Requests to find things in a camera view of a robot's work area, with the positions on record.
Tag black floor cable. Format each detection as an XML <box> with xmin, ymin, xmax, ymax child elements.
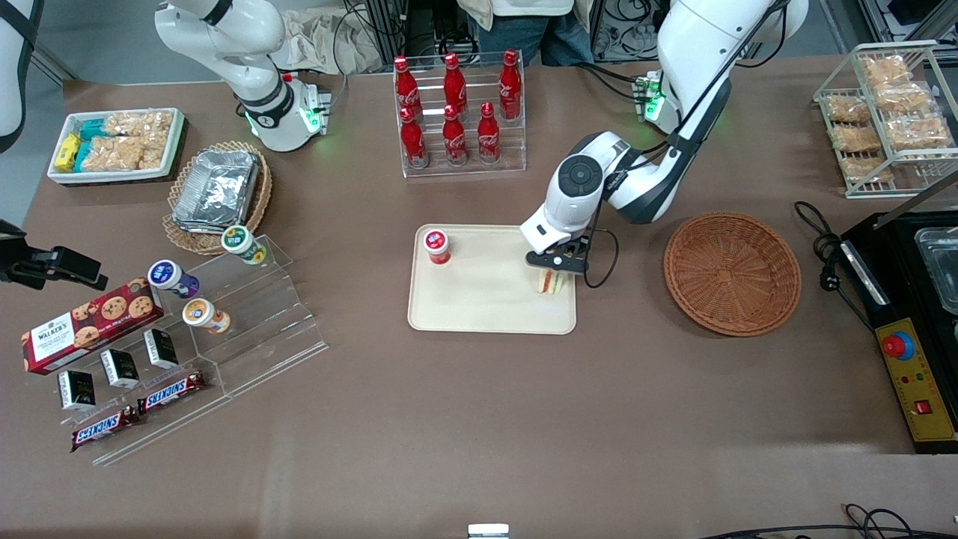
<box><xmin>695</xmin><ymin>503</ymin><xmax>958</xmax><ymax>539</ymax></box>

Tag small black white box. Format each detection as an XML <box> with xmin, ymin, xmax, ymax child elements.
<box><xmin>57</xmin><ymin>369</ymin><xmax>97</xmax><ymax>412</ymax></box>
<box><xmin>100</xmin><ymin>347</ymin><xmax>141</xmax><ymax>389</ymax></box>
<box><xmin>143</xmin><ymin>327</ymin><xmax>181</xmax><ymax>371</ymax></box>

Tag triangular white bread sandwich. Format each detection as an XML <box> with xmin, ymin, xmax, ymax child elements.
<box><xmin>534</xmin><ymin>269</ymin><xmax>575</xmax><ymax>298</ymax></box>

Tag black control box yellow panel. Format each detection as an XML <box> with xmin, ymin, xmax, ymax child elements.
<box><xmin>838</xmin><ymin>211</ymin><xmax>958</xmax><ymax>455</ymax></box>

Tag bagged fried snack pack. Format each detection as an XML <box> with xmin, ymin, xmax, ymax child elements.
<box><xmin>871</xmin><ymin>80</ymin><xmax>934</xmax><ymax>114</ymax></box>
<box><xmin>841</xmin><ymin>155</ymin><xmax>896</xmax><ymax>185</ymax></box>
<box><xmin>830</xmin><ymin>123</ymin><xmax>882</xmax><ymax>155</ymax></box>
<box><xmin>860</xmin><ymin>55</ymin><xmax>912</xmax><ymax>85</ymax></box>
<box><xmin>823</xmin><ymin>93</ymin><xmax>873</xmax><ymax>125</ymax></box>
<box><xmin>883</xmin><ymin>112</ymin><xmax>953</xmax><ymax>151</ymax></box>

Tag blue lid yogurt cup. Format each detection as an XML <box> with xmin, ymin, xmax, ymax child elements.
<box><xmin>147</xmin><ymin>259</ymin><xmax>201</xmax><ymax>299</ymax></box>

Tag clear acrylic bottle rack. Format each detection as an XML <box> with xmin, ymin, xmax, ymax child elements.
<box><xmin>394</xmin><ymin>50</ymin><xmax>528</xmax><ymax>180</ymax></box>

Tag light oval wicker basket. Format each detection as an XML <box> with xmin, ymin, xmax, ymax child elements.
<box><xmin>162</xmin><ymin>140</ymin><xmax>274</xmax><ymax>257</ymax></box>

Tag stacked aluminium foil trays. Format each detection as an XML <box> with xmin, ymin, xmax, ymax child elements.
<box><xmin>171</xmin><ymin>149</ymin><xmax>261</xmax><ymax>235</ymax></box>

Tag clear acrylic stepped shelf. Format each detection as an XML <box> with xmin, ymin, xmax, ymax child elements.
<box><xmin>43</xmin><ymin>234</ymin><xmax>329</xmax><ymax>467</ymax></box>

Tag red cola bottle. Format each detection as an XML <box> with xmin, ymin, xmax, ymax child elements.
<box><xmin>476</xmin><ymin>103</ymin><xmax>501</xmax><ymax>165</ymax></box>
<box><xmin>442</xmin><ymin>105</ymin><xmax>469</xmax><ymax>167</ymax></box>
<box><xmin>442</xmin><ymin>52</ymin><xmax>469</xmax><ymax>113</ymax></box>
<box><xmin>394</xmin><ymin>56</ymin><xmax>422</xmax><ymax>115</ymax></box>
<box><xmin>498</xmin><ymin>50</ymin><xmax>523</xmax><ymax>121</ymax></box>
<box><xmin>399</xmin><ymin>107</ymin><xmax>428</xmax><ymax>169</ymax></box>

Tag beige plastic serving tray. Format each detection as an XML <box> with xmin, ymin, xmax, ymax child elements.
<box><xmin>407</xmin><ymin>224</ymin><xmax>578</xmax><ymax>335</ymax></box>

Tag round brown wicker basket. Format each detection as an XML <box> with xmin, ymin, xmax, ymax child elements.
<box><xmin>663</xmin><ymin>212</ymin><xmax>803</xmax><ymax>338</ymax></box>

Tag white rectangular snack tray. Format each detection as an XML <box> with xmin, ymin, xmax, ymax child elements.
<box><xmin>46</xmin><ymin>107</ymin><xmax>187</xmax><ymax>186</ymax></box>

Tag orange lid yogurt cup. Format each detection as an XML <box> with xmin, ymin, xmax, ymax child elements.
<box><xmin>181</xmin><ymin>297</ymin><xmax>232</xmax><ymax>335</ymax></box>

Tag Snickers chocolate bar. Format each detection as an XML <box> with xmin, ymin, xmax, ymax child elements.
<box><xmin>70</xmin><ymin>405</ymin><xmax>144</xmax><ymax>454</ymax></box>
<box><xmin>136</xmin><ymin>370</ymin><xmax>207</xmax><ymax>415</ymax></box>

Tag black power cable with plug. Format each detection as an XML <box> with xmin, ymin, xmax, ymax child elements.
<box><xmin>794</xmin><ymin>200</ymin><xmax>876</xmax><ymax>332</ymax></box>

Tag red lid yogurt cup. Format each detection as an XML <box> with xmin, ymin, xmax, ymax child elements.
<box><xmin>423</xmin><ymin>228</ymin><xmax>453</xmax><ymax>267</ymax></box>

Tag red emergency stop button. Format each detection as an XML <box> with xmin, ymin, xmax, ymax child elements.
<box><xmin>881</xmin><ymin>329</ymin><xmax>916</xmax><ymax>362</ymax></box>

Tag clear plastic container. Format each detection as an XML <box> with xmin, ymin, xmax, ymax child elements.
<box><xmin>912</xmin><ymin>226</ymin><xmax>958</xmax><ymax>316</ymax></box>

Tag green lid yogurt cup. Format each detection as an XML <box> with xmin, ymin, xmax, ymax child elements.
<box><xmin>220</xmin><ymin>225</ymin><xmax>269</xmax><ymax>267</ymax></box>

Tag red Walkers cookie box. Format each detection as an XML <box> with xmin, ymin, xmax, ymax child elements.
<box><xmin>20</xmin><ymin>277</ymin><xmax>166</xmax><ymax>376</ymax></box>

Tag white wire snack rack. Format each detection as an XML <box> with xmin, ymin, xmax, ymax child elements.
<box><xmin>813</xmin><ymin>40</ymin><xmax>958</xmax><ymax>200</ymax></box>

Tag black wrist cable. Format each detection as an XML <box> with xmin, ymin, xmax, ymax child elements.
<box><xmin>582</xmin><ymin>222</ymin><xmax>621</xmax><ymax>290</ymax></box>

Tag crumpled beige cloth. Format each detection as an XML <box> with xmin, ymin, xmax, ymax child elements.
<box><xmin>278</xmin><ymin>6</ymin><xmax>384</xmax><ymax>76</ymax></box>

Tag yellow snack packet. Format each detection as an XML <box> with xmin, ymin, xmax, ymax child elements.
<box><xmin>55</xmin><ymin>133</ymin><xmax>82</xmax><ymax>174</ymax></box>

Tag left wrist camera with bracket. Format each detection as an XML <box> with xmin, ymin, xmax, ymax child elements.
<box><xmin>525</xmin><ymin>241</ymin><xmax>591</xmax><ymax>278</ymax></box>

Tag person in beige shirt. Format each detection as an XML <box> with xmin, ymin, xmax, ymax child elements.
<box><xmin>455</xmin><ymin>0</ymin><xmax>597</xmax><ymax>67</ymax></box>

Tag grey metal bar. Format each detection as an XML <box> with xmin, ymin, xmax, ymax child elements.
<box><xmin>872</xmin><ymin>171</ymin><xmax>958</xmax><ymax>231</ymax></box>

